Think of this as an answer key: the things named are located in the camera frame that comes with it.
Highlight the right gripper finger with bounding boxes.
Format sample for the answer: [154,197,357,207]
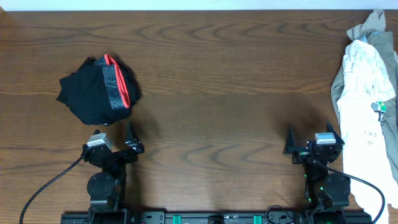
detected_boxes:
[282,125,295,154]
[326,121,345,145]

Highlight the white printed t-shirt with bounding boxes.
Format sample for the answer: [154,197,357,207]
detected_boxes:
[336,40,397,223]

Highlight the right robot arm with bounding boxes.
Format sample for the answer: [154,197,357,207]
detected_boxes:
[283,123,351,223]

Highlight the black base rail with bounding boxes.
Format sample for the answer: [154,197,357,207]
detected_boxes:
[60,209,373,224]

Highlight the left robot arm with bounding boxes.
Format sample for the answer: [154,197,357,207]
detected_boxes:
[81,122,144,223]

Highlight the black shorts with red waistband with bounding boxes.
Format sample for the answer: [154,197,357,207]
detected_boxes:
[57,54,141,126]

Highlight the khaki beige garment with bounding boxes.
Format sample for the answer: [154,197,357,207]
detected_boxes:
[346,9,397,182]

